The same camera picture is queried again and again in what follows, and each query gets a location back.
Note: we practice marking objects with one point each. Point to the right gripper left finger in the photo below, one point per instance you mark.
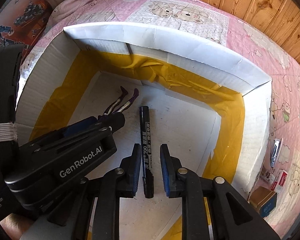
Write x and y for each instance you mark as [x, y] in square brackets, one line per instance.
[129, 180]

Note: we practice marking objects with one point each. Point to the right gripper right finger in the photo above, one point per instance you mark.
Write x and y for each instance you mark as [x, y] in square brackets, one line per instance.
[174, 181]

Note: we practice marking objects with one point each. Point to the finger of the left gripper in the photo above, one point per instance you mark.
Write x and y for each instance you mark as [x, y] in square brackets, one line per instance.
[115, 121]
[78, 128]

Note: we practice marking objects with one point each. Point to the black marker pen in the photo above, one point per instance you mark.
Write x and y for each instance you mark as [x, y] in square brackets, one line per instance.
[145, 135]

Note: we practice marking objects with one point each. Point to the gold square tin box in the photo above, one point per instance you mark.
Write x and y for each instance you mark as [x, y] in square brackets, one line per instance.
[263, 201]

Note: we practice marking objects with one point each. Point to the person left hand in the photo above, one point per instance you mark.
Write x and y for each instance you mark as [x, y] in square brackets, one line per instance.
[15, 225]

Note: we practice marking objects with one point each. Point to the white cardboard box yellow tape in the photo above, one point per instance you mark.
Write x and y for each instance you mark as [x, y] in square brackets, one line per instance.
[206, 103]

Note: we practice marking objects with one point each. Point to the white printed lighter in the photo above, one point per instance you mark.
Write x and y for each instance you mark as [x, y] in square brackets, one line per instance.
[267, 176]

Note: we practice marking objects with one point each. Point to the red white staples box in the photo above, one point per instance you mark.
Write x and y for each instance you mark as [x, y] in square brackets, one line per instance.
[279, 181]

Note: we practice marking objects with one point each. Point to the robot toy box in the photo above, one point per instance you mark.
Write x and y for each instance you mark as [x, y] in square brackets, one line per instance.
[23, 22]

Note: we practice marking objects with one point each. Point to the pink cartoon quilt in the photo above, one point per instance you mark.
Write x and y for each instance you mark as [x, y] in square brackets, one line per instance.
[198, 18]

